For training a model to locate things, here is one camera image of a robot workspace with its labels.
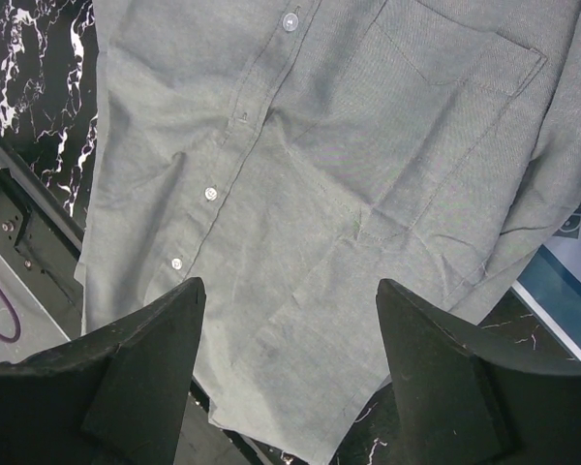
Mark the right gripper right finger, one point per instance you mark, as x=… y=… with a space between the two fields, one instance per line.
x=467 y=396

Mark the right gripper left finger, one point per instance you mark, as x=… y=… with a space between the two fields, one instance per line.
x=116 y=395

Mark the grey button shirt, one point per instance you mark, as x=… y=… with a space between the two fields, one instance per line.
x=292 y=154

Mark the blue patterned placemat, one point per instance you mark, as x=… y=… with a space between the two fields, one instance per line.
x=551 y=284

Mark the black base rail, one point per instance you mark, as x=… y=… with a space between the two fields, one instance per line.
x=39 y=243

